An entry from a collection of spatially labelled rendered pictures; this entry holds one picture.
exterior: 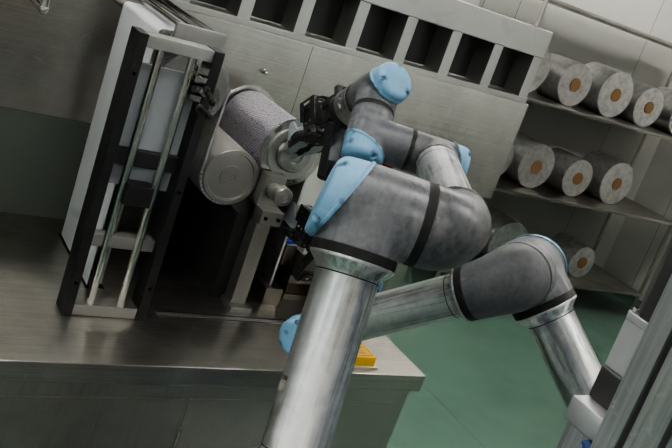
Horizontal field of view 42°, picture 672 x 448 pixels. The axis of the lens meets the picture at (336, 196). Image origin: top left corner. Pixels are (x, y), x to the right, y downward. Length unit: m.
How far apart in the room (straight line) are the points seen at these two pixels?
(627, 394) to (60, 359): 0.92
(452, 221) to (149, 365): 0.69
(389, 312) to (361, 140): 0.30
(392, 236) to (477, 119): 1.44
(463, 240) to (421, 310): 0.37
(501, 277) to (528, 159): 3.94
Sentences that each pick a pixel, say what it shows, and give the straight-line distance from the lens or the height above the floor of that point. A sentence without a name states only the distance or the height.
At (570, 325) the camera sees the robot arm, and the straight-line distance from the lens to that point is 1.58.
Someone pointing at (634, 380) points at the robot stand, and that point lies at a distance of 1.06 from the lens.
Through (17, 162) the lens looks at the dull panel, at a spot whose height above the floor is 1.02.
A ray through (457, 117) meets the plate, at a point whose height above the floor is 1.35.
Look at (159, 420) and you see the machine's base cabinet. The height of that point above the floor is 0.77.
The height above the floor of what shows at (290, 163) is 1.23.
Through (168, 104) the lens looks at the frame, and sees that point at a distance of 1.61.
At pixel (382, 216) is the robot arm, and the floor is 1.38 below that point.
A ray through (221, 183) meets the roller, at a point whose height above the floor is 1.16.
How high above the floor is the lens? 1.67
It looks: 15 degrees down
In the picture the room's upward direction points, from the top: 19 degrees clockwise
